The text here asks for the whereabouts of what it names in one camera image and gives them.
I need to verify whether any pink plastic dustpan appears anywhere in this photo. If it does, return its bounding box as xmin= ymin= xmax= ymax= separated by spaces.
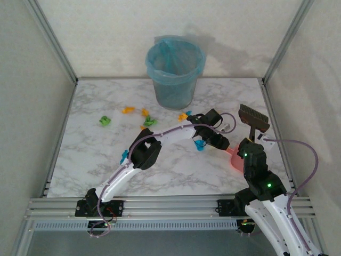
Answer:
xmin=225 ymin=147 xmax=247 ymax=174

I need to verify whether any dark brown hand brush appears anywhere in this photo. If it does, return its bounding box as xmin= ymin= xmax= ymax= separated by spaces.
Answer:
xmin=238 ymin=103 xmax=271 ymax=141

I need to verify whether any grey mesh trash bin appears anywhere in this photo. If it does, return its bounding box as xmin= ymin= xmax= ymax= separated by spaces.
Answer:
xmin=147 ymin=37 xmax=205 ymax=110

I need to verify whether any blue plastic bin liner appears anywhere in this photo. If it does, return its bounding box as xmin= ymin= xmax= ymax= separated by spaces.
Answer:
xmin=145 ymin=35 xmax=206 ymax=86

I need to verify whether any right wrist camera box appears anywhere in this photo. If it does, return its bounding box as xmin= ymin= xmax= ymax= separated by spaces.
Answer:
xmin=256 ymin=134 xmax=277 ymax=150

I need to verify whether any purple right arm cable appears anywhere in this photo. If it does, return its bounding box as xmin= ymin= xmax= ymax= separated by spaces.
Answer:
xmin=239 ymin=138 xmax=320 ymax=256

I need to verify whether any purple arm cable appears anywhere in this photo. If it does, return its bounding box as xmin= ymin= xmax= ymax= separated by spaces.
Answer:
xmin=89 ymin=112 xmax=238 ymax=238
xmin=239 ymin=138 xmax=320 ymax=256

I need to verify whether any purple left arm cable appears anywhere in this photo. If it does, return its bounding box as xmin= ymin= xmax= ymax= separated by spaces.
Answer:
xmin=89 ymin=112 xmax=238 ymax=238

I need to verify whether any aluminium table side rail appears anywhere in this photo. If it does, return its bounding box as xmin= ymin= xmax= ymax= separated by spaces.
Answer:
xmin=39 ymin=79 xmax=78 ymax=198
xmin=259 ymin=77 xmax=307 ymax=198

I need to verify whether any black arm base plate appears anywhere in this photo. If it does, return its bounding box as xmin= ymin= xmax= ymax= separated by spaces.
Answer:
xmin=74 ymin=198 xmax=125 ymax=217
xmin=217 ymin=198 xmax=250 ymax=217

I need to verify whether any aluminium mounting rail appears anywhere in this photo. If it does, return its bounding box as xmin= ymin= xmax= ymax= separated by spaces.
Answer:
xmin=25 ymin=196 xmax=318 ymax=221

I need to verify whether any grey slotted cable duct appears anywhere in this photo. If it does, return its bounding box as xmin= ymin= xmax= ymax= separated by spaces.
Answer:
xmin=31 ymin=220 xmax=238 ymax=231

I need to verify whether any aluminium table end rail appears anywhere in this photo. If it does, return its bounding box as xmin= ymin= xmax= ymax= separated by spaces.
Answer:
xmin=76 ymin=76 xmax=264 ymax=81

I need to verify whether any aluminium frame post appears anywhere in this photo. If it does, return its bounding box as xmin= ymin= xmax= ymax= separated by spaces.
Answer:
xmin=25 ymin=0 xmax=78 ymax=84
xmin=262 ymin=0 xmax=315 ymax=85

